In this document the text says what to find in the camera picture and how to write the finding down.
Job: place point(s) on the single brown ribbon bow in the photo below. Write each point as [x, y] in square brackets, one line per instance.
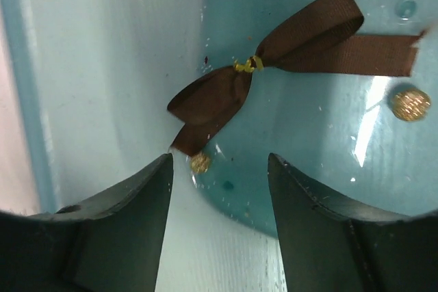
[321, 37]

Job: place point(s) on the tiny gold bead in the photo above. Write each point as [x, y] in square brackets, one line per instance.
[410, 105]
[200, 163]

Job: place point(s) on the blue plastic tub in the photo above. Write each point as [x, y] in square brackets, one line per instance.
[94, 77]

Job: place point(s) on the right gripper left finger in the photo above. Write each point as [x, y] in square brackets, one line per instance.
[111, 241]

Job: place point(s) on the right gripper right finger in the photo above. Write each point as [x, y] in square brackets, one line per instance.
[330, 242]

